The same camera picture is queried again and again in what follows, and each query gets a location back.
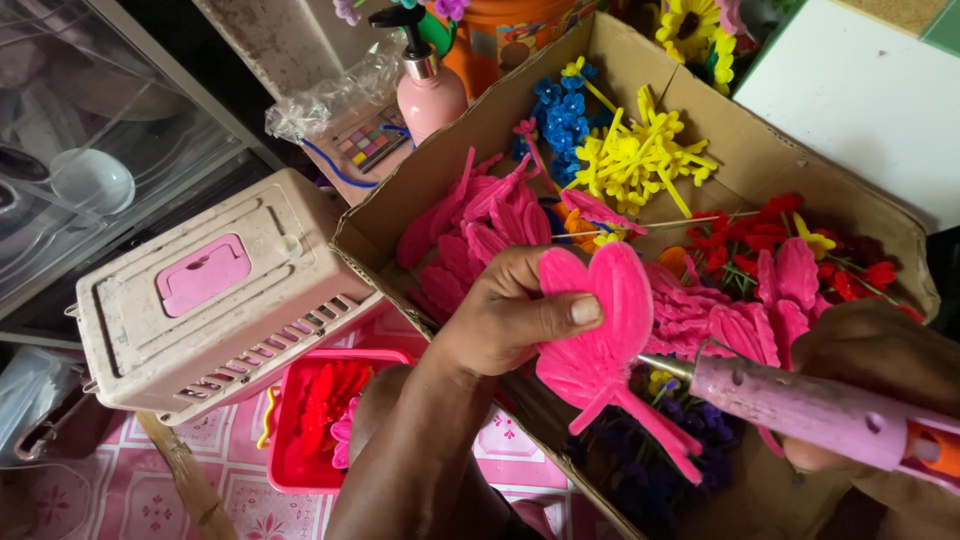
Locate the person's right hand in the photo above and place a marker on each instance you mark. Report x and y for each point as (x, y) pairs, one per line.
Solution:
(877, 352)

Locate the person's left hand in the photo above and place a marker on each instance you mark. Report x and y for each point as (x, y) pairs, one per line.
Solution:
(495, 322)

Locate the person's right fingers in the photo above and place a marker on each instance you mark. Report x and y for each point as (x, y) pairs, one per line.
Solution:
(814, 456)

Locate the pink hot glue gun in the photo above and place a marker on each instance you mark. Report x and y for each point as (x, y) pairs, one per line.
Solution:
(810, 409)

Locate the pink pipe cleaner butterfly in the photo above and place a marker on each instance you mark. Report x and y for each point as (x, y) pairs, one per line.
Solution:
(600, 337)

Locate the heap of purple fuzzy flowers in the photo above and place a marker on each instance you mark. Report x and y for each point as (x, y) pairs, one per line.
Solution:
(660, 457)

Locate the heap of pink fuzzy butterflies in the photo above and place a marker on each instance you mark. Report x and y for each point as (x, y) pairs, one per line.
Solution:
(720, 307)

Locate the small yellow fuzzy flower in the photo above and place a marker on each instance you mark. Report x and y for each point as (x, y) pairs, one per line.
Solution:
(814, 238)

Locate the heap of red fuzzy flowers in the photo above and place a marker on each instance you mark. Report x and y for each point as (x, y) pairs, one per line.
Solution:
(757, 232)

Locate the thin wooden skewer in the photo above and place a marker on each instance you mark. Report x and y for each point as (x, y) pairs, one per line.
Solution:
(675, 223)

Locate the brown cardboard box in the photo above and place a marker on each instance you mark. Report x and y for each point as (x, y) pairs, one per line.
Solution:
(757, 150)

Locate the pink fuzzy leaf piece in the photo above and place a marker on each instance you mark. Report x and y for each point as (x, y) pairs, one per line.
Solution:
(596, 210)

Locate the orange fuzzy flower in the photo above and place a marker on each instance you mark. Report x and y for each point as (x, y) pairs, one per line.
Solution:
(579, 225)

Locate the heap of yellow fuzzy flowers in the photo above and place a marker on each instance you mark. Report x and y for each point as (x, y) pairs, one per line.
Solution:
(637, 157)

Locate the white board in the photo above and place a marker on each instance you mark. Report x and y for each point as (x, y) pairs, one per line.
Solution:
(862, 97)

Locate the heap of pink fuzzy wings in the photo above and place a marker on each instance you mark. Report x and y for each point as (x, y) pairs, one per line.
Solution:
(469, 232)

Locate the bunch of blue fuzzy flowers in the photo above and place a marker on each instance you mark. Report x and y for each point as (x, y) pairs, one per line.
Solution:
(561, 124)

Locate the bunch of yellow sunflowers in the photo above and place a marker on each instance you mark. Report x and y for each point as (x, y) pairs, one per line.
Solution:
(694, 34)

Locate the red fuzzy flowers in tub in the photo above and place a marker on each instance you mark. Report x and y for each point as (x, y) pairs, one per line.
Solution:
(326, 405)

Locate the orange plastic bucket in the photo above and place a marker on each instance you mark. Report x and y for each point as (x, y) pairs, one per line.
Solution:
(510, 37)

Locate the pink pump bottle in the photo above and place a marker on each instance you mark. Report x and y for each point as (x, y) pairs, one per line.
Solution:
(431, 97)

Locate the pink plastic tub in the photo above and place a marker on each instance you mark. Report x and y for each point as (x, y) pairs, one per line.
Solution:
(289, 457)

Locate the eyeshadow palette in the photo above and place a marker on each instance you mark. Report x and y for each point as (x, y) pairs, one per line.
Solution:
(371, 141)

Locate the blue pipe cleaner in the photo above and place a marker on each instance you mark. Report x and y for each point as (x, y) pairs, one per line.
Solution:
(337, 174)

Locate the purple fuzzy flowers bunch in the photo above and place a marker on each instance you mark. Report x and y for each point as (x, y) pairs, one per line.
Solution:
(450, 7)

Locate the clear plastic bag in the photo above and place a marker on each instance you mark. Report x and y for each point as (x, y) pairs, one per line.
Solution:
(330, 94)

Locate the beige plastic carrier pink latch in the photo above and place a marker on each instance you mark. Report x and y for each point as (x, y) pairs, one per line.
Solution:
(225, 315)

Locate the wooden stick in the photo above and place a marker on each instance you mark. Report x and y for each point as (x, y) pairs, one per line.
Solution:
(191, 484)

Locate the pink patterned mat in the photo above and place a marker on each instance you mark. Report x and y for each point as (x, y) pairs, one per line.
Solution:
(150, 502)

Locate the crumpled grey plastic bag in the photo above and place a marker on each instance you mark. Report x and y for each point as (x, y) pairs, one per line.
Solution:
(37, 405)

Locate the clear plastic drawer cabinet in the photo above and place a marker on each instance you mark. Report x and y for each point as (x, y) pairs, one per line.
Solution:
(97, 135)

